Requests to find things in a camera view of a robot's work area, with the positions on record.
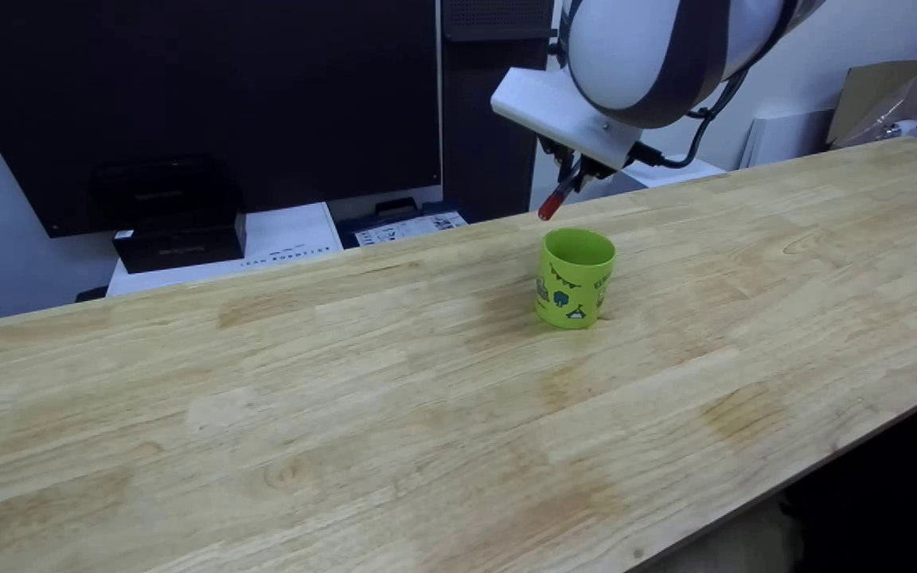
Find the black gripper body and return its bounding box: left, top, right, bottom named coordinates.
left=554, top=148, right=610, bottom=182

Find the red and grey marker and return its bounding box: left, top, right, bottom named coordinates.
left=536, top=185, right=573, bottom=219

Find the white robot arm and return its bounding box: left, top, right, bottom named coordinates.
left=556, top=0, right=825, bottom=169

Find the green plastic mug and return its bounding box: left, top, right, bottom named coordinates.
left=536, top=227, right=617, bottom=331

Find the white paper booklet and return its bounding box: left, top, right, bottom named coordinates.
left=352, top=209, right=469, bottom=244

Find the white leaning panel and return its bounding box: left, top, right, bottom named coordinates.
left=737, top=109, right=830, bottom=169

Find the large black board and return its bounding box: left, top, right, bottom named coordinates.
left=0, top=0, right=439, bottom=236

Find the brown cardboard box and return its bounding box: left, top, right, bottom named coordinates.
left=825, top=60, right=917, bottom=149

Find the white box with print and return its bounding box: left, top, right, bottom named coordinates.
left=105, top=205, right=345, bottom=296

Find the black printer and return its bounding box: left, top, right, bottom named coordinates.
left=93, top=157, right=246, bottom=275

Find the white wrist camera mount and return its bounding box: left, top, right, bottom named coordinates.
left=491, top=67, right=639, bottom=169

